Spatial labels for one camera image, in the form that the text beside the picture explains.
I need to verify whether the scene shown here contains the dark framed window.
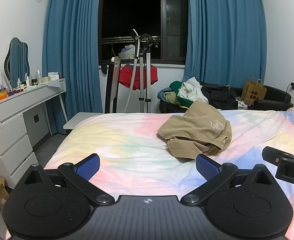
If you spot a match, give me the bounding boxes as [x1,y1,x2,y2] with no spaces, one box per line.
[98,0,190,68]

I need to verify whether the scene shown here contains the white and blue cloth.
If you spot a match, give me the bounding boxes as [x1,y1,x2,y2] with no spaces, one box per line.
[118,44,137,59]

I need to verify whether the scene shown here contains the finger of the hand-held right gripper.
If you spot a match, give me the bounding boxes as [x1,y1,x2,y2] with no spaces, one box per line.
[262,146,294,165]

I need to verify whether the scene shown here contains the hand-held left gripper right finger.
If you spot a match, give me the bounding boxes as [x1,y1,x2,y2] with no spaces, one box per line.
[181,154,277,207]

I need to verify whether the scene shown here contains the white bench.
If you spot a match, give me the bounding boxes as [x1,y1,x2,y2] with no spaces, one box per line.
[63,112,103,130]

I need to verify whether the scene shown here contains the green garment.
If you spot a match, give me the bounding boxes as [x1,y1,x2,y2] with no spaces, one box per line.
[169,81,195,109]

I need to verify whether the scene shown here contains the white garment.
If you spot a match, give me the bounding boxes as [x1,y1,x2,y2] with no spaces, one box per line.
[177,77,210,104]

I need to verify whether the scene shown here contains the tan sweatshirt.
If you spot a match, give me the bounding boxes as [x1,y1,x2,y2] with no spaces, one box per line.
[157,100,232,160]

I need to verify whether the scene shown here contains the yellow-green cloth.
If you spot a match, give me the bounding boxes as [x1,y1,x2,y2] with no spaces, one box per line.
[163,91,180,105]

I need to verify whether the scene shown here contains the blue curtain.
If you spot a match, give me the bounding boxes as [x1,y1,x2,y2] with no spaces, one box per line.
[42,0,105,135]
[183,0,267,90]

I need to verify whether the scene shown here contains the white dressing table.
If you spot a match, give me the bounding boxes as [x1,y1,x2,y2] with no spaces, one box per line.
[0,78,68,188]

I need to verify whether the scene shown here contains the wavy framed mirror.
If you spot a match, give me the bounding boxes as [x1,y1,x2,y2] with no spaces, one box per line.
[4,37,31,86]

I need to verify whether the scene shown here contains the black jacket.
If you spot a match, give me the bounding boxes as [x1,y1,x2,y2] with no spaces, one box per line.
[199,82,243,110]

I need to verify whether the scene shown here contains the pastel tie-dye bed blanket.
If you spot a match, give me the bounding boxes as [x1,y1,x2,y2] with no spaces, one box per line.
[6,106,294,240]

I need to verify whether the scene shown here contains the garment steamer stand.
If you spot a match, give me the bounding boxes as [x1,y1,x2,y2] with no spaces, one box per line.
[123,29,160,114]

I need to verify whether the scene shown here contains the black sofa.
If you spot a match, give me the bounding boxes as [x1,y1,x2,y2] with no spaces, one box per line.
[158,85,294,112]

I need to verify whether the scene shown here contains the metal balcony rail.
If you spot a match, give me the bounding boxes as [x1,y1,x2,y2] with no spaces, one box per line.
[101,36,161,43]

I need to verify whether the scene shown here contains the brown paper bag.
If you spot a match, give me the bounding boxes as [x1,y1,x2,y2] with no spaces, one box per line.
[240,76,267,105]

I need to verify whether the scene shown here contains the red garment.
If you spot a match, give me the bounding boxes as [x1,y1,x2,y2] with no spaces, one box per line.
[119,64,159,91]

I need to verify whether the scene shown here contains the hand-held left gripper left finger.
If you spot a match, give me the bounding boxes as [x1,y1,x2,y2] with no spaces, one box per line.
[19,153,115,207]

